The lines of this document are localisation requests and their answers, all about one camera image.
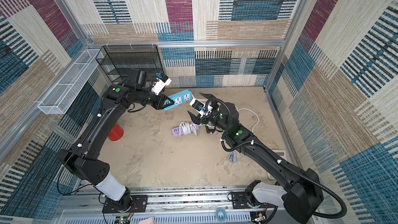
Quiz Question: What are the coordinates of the purple power strip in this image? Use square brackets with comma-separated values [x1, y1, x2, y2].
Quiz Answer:
[172, 122, 199, 137]

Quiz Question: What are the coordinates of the white cord of teal strip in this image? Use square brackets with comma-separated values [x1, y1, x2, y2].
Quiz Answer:
[188, 92, 260, 134]

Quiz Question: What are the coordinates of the white mesh wall basket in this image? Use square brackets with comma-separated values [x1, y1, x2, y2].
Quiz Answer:
[38, 49, 100, 115]

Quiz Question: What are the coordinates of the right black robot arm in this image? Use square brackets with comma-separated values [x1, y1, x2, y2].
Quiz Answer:
[189, 94, 324, 224]

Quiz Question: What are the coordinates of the blue binder clip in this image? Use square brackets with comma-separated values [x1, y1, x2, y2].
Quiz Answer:
[227, 151, 237, 163]

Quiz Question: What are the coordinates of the pink white calculator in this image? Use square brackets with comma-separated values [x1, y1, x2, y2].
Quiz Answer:
[267, 149, 287, 180]

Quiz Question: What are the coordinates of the black corrugated cable conduit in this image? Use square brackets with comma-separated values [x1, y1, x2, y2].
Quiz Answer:
[205, 98, 348, 219]

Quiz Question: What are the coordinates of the red pen cup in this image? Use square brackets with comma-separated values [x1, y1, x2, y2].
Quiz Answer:
[108, 123, 124, 141]

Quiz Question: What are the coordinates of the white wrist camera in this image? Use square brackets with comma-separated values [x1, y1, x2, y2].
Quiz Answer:
[190, 98, 214, 117]
[151, 73, 172, 95]

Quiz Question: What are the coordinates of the aluminium front rail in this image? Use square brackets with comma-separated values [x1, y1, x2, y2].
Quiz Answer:
[52, 186, 295, 224]

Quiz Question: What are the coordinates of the teal power strip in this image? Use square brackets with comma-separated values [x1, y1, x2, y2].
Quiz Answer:
[164, 90, 193, 111]

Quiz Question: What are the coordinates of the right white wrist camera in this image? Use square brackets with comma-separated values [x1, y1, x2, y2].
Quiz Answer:
[190, 98, 214, 117]

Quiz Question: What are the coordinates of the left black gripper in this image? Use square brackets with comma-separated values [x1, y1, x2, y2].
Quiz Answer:
[137, 89, 176, 111]

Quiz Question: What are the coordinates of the black power strip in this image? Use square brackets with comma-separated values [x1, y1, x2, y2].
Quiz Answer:
[205, 124, 219, 135]

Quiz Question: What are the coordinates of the black wire shelf rack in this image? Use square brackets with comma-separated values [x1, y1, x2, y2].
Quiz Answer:
[95, 45, 164, 83]

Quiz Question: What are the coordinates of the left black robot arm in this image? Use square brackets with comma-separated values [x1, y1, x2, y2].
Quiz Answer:
[57, 68, 174, 205]

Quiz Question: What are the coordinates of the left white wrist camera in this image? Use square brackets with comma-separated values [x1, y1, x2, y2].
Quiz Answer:
[151, 73, 172, 95]

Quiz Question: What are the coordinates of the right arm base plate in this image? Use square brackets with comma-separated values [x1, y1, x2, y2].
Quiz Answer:
[227, 191, 275, 209]

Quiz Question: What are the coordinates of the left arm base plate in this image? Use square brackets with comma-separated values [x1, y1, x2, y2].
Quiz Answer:
[102, 195, 148, 214]

